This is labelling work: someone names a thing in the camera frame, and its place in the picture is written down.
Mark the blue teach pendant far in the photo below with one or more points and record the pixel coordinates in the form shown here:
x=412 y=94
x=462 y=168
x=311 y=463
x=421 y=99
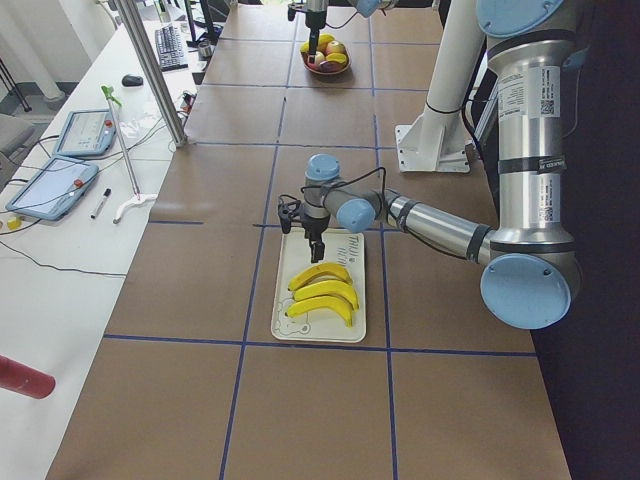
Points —
x=86 y=133

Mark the blue teach pendant near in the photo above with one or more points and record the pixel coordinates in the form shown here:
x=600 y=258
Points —
x=55 y=189

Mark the metal reacher grabber stick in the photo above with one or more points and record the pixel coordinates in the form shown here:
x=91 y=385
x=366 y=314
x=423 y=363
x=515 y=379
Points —
x=138 y=197

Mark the black marker pen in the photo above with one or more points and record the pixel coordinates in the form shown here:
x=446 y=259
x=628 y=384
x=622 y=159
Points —
x=100 y=204

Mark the black computer mouse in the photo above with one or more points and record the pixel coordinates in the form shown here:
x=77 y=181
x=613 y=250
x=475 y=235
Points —
x=132 y=80

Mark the metal cup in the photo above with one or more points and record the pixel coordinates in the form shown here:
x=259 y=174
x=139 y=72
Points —
x=205 y=50

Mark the black keyboard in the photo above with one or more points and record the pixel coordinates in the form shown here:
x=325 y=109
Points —
x=170 y=49

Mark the white bear tray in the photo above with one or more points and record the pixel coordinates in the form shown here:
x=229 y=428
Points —
x=321 y=325

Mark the blue teach pendant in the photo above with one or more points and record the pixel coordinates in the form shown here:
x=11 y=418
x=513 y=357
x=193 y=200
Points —
x=86 y=133
x=55 y=189

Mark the brown paper table cover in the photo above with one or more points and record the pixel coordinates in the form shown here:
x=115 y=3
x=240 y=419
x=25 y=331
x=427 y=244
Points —
x=188 y=381

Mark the brown wicker basket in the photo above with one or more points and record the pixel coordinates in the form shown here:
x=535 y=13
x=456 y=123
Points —
x=310 y=68

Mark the yellow banana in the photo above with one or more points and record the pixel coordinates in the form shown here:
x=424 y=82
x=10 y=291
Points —
x=336 y=304
x=327 y=269
x=324 y=40
x=329 y=288

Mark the aluminium frame post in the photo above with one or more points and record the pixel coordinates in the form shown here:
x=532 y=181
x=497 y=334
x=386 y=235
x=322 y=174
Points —
x=134 y=26

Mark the dark purple eggplant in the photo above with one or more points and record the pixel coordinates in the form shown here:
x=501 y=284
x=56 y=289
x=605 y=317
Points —
x=331 y=67

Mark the red cylinder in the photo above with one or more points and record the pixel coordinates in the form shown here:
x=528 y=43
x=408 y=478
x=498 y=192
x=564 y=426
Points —
x=22 y=379

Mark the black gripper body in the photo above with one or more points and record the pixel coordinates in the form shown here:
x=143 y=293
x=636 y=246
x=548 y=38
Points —
x=313 y=228
x=314 y=20

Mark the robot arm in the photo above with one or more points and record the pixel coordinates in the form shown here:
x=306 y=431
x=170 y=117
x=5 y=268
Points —
x=363 y=7
x=531 y=274

